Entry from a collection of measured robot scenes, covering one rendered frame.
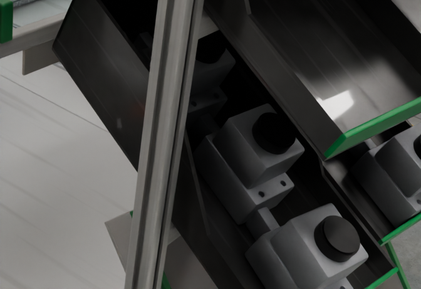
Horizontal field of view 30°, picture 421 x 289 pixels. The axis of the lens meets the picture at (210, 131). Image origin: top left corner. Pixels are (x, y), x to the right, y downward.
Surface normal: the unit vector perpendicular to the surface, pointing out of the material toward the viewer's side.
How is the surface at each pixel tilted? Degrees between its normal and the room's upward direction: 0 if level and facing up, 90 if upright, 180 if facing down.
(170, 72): 90
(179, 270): 45
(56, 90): 0
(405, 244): 0
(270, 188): 25
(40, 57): 90
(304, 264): 88
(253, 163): 90
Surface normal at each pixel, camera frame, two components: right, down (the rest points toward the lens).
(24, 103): 0.14, -0.85
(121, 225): -0.70, 0.28
